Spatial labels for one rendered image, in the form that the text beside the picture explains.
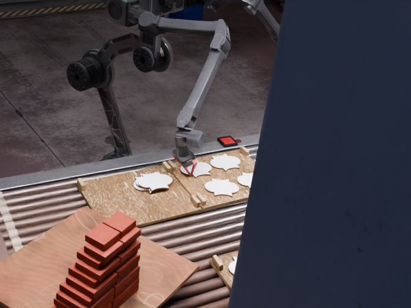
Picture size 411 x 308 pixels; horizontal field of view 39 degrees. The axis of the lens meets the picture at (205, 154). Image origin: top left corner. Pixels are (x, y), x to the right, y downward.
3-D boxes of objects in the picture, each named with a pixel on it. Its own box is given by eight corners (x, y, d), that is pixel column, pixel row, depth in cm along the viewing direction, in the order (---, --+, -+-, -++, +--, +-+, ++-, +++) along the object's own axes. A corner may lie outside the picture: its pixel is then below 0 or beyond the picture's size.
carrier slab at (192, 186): (164, 167, 263) (165, 164, 262) (240, 151, 282) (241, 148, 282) (202, 211, 238) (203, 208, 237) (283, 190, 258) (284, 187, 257)
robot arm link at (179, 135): (177, 127, 249) (170, 134, 245) (191, 129, 246) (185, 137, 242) (179, 140, 253) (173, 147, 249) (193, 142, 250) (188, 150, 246)
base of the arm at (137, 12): (136, 22, 283) (137, -2, 277) (149, 27, 279) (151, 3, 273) (125, 26, 277) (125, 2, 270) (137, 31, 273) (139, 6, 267)
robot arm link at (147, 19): (236, 27, 260) (230, 16, 251) (229, 55, 257) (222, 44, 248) (150, 21, 278) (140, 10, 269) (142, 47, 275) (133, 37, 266)
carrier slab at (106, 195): (75, 185, 243) (75, 182, 243) (164, 167, 263) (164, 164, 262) (106, 235, 218) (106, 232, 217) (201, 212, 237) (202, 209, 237)
